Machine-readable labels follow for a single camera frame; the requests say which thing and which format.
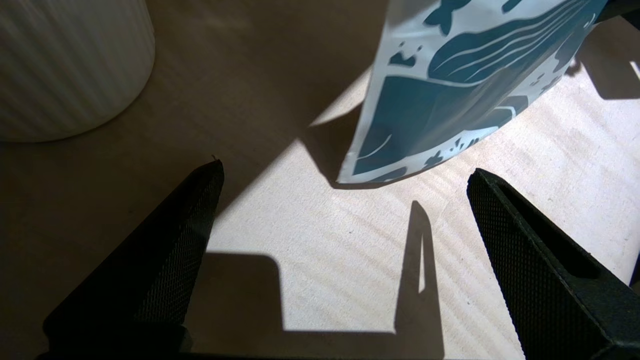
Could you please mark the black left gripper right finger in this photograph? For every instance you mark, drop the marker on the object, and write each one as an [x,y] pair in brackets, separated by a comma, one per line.
[545,280]

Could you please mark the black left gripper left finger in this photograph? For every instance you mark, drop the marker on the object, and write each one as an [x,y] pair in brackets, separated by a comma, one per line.
[150,280]

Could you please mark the white pouch blue horse print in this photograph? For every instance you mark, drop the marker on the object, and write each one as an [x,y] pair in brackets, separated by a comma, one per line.
[450,100]

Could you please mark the beige wooden shelf unit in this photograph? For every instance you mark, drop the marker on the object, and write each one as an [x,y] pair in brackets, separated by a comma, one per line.
[325,260]

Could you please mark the white ribbed mug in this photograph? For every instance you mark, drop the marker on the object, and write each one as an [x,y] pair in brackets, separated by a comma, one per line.
[65,65]

